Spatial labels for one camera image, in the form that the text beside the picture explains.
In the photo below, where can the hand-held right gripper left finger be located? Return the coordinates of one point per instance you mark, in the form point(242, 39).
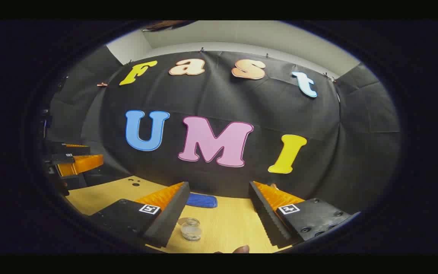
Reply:
point(173, 213)

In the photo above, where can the clear plastic water bottle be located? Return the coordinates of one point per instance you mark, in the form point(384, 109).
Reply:
point(191, 230)

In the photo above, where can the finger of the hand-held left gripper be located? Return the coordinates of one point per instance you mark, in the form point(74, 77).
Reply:
point(86, 163)
point(72, 147)

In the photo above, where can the blue cloth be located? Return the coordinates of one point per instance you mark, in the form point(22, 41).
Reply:
point(202, 200)

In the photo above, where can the small brown rounded object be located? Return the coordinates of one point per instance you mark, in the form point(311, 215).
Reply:
point(242, 249)

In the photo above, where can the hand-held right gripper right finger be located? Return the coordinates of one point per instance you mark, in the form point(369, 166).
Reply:
point(266, 217)

